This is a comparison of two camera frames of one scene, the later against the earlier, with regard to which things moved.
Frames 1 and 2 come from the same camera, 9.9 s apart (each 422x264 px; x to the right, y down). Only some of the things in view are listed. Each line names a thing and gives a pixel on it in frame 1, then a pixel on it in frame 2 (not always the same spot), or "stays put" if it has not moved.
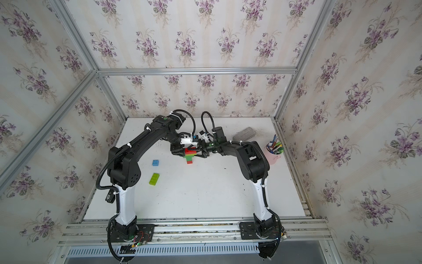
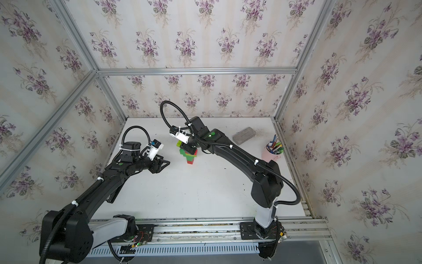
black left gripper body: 176,147 to 152,166
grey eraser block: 244,135 stays put
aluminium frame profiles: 101,71 stays put
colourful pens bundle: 275,147 stays put
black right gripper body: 207,148 to 192,146
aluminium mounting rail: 197,231 stays put
